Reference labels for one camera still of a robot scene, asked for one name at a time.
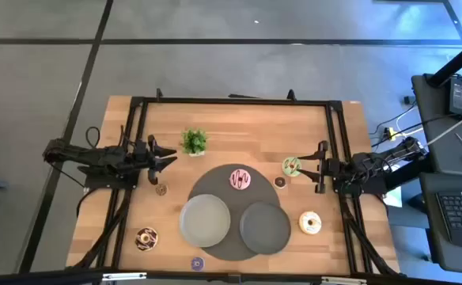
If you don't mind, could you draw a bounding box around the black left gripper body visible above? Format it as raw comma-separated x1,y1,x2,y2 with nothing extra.
131,139,153,177

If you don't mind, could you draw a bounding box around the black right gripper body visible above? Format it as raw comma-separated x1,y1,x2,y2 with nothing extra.
324,157,351,184

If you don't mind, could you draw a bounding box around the green frosted donut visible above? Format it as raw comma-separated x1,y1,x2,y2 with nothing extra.
281,156,303,178

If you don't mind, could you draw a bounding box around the white frosted donut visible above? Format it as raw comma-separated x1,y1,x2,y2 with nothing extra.
297,211,323,236

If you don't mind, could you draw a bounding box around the pink frosted donut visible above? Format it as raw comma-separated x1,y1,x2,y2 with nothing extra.
229,168,252,192

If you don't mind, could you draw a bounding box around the large chocolate frosted donut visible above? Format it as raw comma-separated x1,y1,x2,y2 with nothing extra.
134,226,159,253

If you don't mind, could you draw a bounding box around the green plant in white pot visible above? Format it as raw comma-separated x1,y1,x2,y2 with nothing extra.
180,127,209,158

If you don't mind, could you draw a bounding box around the grey round woven placemat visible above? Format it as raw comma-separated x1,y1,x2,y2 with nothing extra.
187,163,282,262

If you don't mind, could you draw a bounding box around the dark grey plate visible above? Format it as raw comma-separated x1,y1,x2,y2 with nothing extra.
239,200,292,256

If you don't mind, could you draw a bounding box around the light grey plate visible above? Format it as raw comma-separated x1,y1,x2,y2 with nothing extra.
178,193,232,249

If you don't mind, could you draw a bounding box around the grey side desk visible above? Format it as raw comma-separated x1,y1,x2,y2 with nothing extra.
411,73,462,178
418,172,462,277

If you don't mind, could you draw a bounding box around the black electronic device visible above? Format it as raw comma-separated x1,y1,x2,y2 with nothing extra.
447,76,462,116

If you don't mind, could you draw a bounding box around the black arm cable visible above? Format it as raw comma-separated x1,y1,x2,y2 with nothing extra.
85,126,102,150

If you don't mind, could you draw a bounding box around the black aluminium table frame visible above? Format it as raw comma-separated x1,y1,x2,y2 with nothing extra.
66,87,404,285

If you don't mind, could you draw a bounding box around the black floor cable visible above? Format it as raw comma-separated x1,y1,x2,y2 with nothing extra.
369,101,453,148

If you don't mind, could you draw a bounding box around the silver frame bracket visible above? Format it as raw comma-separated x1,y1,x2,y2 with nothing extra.
320,275,369,285
101,272,148,283

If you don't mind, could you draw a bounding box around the white cable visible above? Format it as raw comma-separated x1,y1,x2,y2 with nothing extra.
424,105,462,148

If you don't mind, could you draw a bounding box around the black slanted post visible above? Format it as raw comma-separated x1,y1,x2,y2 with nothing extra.
426,33,462,89

